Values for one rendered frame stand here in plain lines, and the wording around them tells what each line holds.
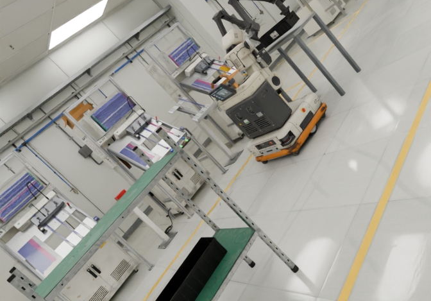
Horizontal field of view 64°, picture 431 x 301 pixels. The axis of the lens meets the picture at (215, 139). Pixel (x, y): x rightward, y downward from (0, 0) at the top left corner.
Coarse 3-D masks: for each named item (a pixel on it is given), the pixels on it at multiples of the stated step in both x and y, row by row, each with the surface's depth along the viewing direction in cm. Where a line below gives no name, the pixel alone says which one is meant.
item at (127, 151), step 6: (132, 144) 422; (138, 144) 421; (126, 150) 417; (132, 150) 416; (144, 150) 414; (126, 156) 411; (132, 156) 410; (138, 156) 409; (150, 156) 407; (156, 156) 406; (138, 162) 403; (144, 162) 401
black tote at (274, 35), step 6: (294, 12) 349; (288, 18) 343; (294, 18) 347; (276, 24) 372; (282, 24) 347; (288, 24) 343; (294, 24) 345; (270, 30) 383; (276, 30) 356; (282, 30) 352; (288, 30) 348; (264, 36) 371; (270, 36) 367; (276, 36) 362; (264, 42) 378; (270, 42) 373; (258, 48) 389
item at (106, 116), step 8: (120, 96) 445; (104, 104) 435; (112, 104) 438; (120, 104) 442; (96, 112) 425; (104, 112) 430; (112, 112) 435; (120, 112) 440; (96, 120) 425; (104, 120) 428; (112, 120) 433; (104, 128) 428
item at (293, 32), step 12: (312, 12) 353; (300, 24) 348; (324, 24) 356; (288, 36) 348; (276, 48) 358; (288, 60) 415; (312, 60) 341; (348, 60) 365; (300, 72) 419; (324, 72) 342; (336, 84) 345; (288, 96) 401
